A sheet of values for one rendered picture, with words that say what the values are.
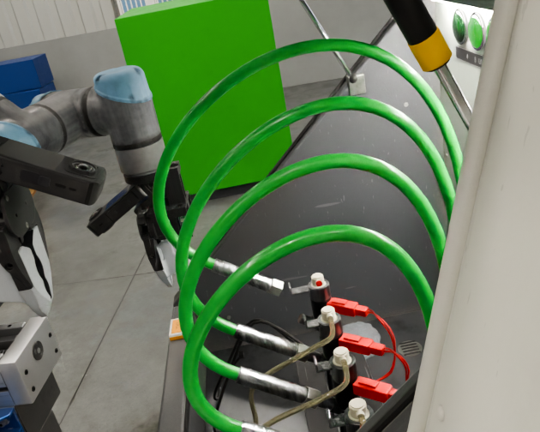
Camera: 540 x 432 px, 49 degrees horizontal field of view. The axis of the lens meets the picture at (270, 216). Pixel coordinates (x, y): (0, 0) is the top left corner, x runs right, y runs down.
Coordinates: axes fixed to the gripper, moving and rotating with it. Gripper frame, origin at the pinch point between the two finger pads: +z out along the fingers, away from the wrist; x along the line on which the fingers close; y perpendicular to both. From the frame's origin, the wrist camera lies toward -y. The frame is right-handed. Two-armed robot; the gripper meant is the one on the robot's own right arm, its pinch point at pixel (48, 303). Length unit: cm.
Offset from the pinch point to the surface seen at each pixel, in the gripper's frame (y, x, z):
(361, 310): -33.5, -7.6, 13.9
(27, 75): 196, -595, 48
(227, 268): -17.9, -11.3, 6.3
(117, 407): 49, -133, 124
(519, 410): -33.5, 34.8, -8.8
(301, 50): -31.3, -11.3, -18.5
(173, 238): -12.3, -11.4, 0.8
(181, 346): -5.5, -29.2, 29.0
